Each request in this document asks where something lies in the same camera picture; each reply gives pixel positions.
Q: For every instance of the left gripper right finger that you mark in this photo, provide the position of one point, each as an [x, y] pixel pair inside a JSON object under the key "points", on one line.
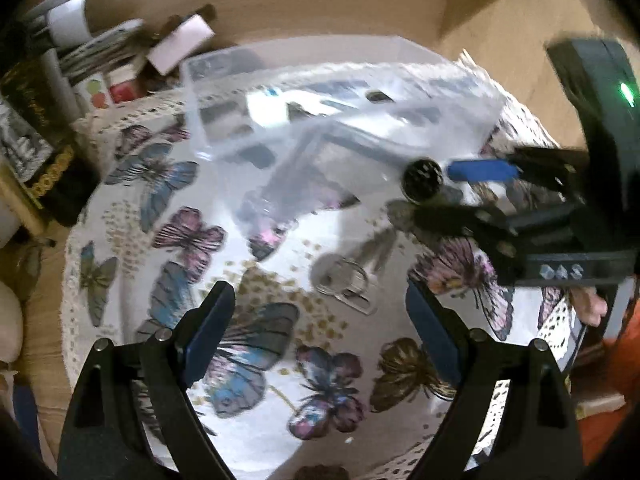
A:
{"points": [[442, 332]]}

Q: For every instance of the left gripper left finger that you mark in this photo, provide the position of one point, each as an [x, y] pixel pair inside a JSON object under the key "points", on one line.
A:
{"points": [[205, 327]]}

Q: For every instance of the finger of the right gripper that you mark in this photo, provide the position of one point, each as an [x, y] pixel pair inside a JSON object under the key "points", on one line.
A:
{"points": [[500, 169], [489, 227]]}

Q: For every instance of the black round bell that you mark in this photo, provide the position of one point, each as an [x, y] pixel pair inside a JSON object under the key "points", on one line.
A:
{"points": [[421, 180]]}

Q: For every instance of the person's right hand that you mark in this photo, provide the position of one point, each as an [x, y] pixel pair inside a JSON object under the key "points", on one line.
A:
{"points": [[589, 306]]}

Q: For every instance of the butterfly print tablecloth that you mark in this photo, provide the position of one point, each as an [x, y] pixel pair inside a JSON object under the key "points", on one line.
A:
{"points": [[320, 371]]}

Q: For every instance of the clear plastic storage box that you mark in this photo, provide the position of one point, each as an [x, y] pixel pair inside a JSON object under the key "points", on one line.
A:
{"points": [[367, 107]]}

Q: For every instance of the white charger plug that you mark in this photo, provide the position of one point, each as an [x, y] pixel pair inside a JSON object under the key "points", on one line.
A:
{"points": [[270, 107]]}

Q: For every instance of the dark wine bottle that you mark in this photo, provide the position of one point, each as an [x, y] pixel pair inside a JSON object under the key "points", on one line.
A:
{"points": [[40, 147]]}

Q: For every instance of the small white cardboard box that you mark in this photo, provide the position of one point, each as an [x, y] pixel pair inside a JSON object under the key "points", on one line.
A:
{"points": [[190, 36]]}

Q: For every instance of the stack of papers and magazines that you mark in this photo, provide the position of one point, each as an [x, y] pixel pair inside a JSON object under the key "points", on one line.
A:
{"points": [[86, 70]]}

